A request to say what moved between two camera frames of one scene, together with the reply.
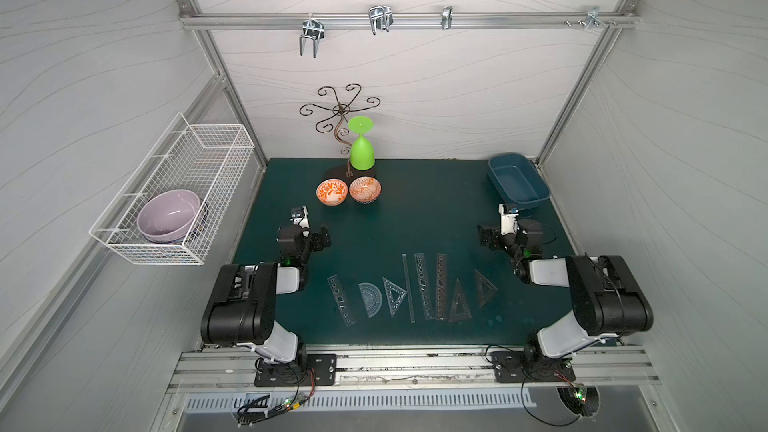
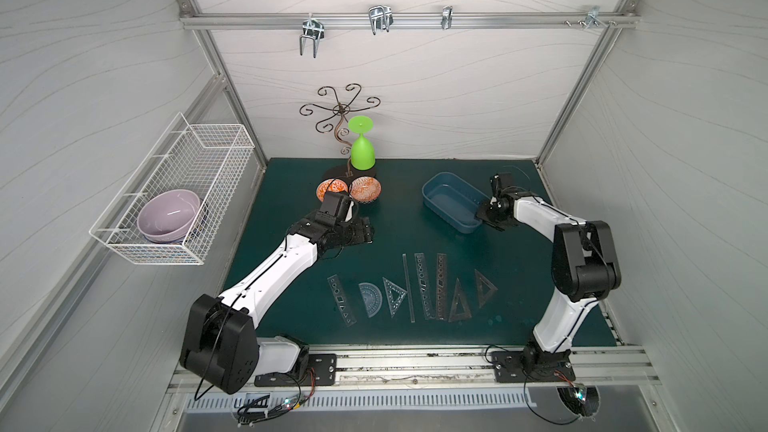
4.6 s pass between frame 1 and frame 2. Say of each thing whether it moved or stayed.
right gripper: moved
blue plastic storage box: moved
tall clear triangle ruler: stayed
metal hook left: stayed
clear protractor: stayed
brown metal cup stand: stayed
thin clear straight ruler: stayed
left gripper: moved
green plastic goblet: stayed
